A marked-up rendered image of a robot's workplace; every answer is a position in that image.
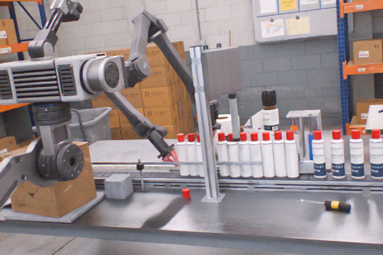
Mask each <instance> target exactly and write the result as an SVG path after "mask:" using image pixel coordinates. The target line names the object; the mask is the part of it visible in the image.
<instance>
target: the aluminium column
mask: <svg viewBox="0 0 383 255"><path fill-rule="evenodd" d="M189 50H190V58H194V57H197V58H199V57H201V51H203V46H192V47H189ZM191 70H192V75H193V86H195V87H204V86H205V83H204V78H203V67H202V64H201V63H198V64H191ZM195 101H196V107H197V117H198V127H199V137H200V143H201V153H202V158H203V169H204V174H205V184H206V194H207V199H217V198H218V197H219V184H218V179H217V168H216V162H215V151H214V140H213V130H212V124H211V113H210V108H209V98H208V97H206V95H205V92H195Z"/></svg>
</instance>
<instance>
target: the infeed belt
mask: <svg viewBox="0 0 383 255"><path fill-rule="evenodd" d="M113 174H126V175H132V176H131V177H132V178H141V176H140V172H117V171H109V172H108V171H103V172H102V171H93V176H94V178H109V177H110V176H112V175H113ZM142 175H143V178H159V179H205V178H200V177H199V176H197V177H192V176H186V177H182V176H180V172H142ZM217 179H243V180H286V181H328V182H383V179H382V180H374V179H372V178H371V174H367V175H366V174H365V178H364V179H360V180H357V179H352V174H347V175H346V174H345V179H334V178H333V177H332V174H327V177H326V178H323V179H318V178H314V174H299V177H298V178H288V177H285V178H277V177H276V176H275V177H274V178H265V177H262V178H253V177H250V178H243V177H239V178H231V177H230V176H229V177H221V175H220V172H217Z"/></svg>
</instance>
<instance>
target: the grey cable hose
mask: <svg viewBox="0 0 383 255"><path fill-rule="evenodd" d="M228 95H229V103H230V114H231V127H232V132H233V141H234V142H238V141H240V140H241V138H240V133H239V121H238V109H237V98H236V97H237V96H236V93H235V92H233V93H230V94H228Z"/></svg>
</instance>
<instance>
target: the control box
mask: <svg viewBox="0 0 383 255"><path fill-rule="evenodd" d="M201 64H202V67H203V78H204V83H205V95H206V97H217V96H222V95H225V94H230V93H233V92H238V91H242V90H243V86H242V79H241V67H240V59H239V48H238V47H223V48H217V49H211V50H207V51H201Z"/></svg>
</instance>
